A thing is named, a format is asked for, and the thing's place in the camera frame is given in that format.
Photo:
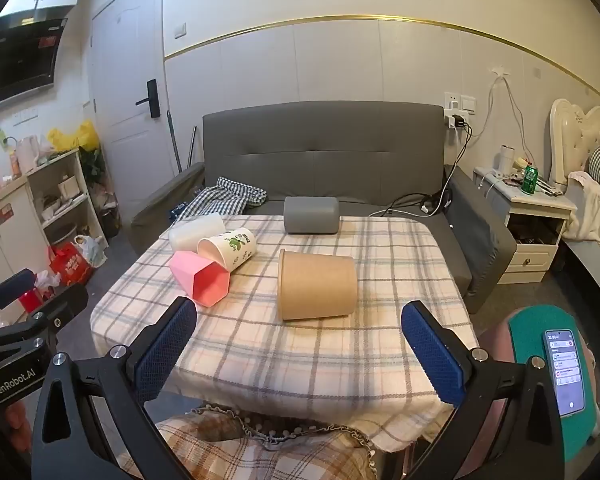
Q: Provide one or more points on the white wall outlet panel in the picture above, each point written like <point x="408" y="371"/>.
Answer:
<point x="461" y="104"/>

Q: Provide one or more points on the white counter cabinet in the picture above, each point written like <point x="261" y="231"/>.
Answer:
<point x="10" y="240"/>

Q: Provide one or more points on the red bag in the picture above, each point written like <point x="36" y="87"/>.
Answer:
<point x="70" y="265"/>

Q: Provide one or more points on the orange plaid blanket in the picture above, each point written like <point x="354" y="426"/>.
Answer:
<point x="220" y="450"/>

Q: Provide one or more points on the white door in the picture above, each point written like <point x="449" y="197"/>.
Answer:
<point x="125" y="75"/>

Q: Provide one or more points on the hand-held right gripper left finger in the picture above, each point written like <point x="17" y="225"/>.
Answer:
<point x="164" y="356"/>

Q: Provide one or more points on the teal stool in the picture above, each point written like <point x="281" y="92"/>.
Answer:
<point x="530" y="332"/>

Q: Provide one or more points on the cream bed headboard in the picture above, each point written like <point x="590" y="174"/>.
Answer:
<point x="572" y="130"/>

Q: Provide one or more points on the green plant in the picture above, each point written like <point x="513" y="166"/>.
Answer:
<point x="92" y="165"/>

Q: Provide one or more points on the smartphone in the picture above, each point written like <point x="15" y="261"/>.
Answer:
<point x="565" y="372"/>

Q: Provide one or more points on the white nightstand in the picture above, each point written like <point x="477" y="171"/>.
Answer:
<point x="540" y="220"/>

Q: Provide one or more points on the white translucent cup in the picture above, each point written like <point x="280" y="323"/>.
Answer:
<point x="192" y="232"/>

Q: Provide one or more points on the yellow plastic bag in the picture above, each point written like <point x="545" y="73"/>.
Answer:
<point x="72" y="137"/>

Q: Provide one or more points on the grey sofa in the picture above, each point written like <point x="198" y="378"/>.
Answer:
<point x="320" y="145"/>

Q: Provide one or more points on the brown paper cup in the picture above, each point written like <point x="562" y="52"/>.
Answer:
<point x="316" y="285"/>

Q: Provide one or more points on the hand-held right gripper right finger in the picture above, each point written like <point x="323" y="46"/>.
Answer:
<point x="432" y="360"/>

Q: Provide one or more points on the cream bed blanket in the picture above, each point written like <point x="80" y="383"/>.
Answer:
<point x="595" y="215"/>

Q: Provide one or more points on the white open shelf unit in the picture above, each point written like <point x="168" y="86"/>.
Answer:
<point x="77" y="195"/>

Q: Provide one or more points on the grey cup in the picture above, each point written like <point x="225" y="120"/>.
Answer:
<point x="311" y="215"/>

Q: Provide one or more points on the white tumbler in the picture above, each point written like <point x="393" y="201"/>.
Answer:
<point x="506" y="160"/>

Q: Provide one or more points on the black range hood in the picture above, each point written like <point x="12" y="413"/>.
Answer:
<point x="20" y="62"/>

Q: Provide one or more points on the pink hexagonal cup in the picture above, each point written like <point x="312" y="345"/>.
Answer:
<point x="200" y="277"/>

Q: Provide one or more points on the green can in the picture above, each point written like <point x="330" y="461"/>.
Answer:
<point x="530" y="180"/>

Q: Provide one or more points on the black plug charger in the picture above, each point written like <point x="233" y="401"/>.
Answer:
<point x="457" y="122"/>

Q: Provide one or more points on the white cup with green print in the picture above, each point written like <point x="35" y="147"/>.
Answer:
<point x="232" y="249"/>

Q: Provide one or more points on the white plastic bag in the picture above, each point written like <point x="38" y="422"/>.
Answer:
<point x="92" y="249"/>

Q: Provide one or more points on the white light switch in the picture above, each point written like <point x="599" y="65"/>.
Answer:
<point x="179" y="30"/>

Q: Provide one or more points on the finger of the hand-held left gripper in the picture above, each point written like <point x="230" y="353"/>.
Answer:
<point x="62" y="305"/>
<point x="10" y="284"/>

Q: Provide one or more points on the plaid tablecloth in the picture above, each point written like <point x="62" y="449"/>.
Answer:
<point x="280" y="355"/>

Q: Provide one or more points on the checked cloth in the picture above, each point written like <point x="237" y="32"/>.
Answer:
<point x="220" y="197"/>

